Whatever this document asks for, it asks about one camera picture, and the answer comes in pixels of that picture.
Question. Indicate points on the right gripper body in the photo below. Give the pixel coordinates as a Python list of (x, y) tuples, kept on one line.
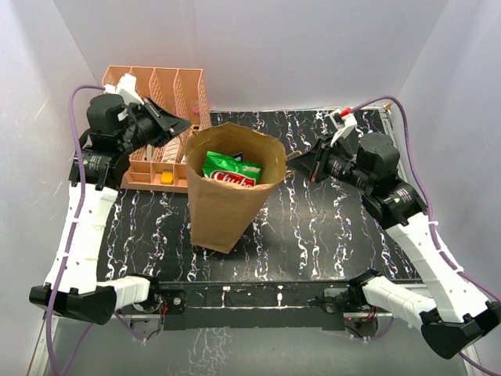
[(340, 166)]

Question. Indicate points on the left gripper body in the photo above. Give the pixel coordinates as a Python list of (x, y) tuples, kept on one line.
[(143, 128)]

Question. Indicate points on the green Chuba chips bag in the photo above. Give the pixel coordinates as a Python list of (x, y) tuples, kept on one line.
[(231, 170)]

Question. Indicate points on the brown paper bag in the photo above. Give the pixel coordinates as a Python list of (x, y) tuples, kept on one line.
[(220, 210)]

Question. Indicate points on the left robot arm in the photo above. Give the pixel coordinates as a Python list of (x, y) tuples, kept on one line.
[(116, 130)]

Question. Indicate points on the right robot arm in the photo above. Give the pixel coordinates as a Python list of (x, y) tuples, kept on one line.
[(456, 314)]

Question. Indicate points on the white label cards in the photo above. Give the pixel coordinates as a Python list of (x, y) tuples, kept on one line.
[(173, 152)]

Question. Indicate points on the orange plastic file organizer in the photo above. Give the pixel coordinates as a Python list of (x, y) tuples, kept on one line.
[(170, 105)]

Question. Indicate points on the yellow sticky note block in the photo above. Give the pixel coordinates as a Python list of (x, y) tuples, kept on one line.
[(167, 177)]

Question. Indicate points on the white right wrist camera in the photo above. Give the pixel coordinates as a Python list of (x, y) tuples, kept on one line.
[(344, 121)]

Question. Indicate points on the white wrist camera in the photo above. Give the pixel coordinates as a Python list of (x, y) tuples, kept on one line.
[(126, 89), (344, 121)]

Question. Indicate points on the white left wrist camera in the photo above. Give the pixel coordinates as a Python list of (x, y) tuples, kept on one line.
[(126, 89)]

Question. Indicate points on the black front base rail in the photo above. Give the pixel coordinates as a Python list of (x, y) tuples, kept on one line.
[(272, 304)]

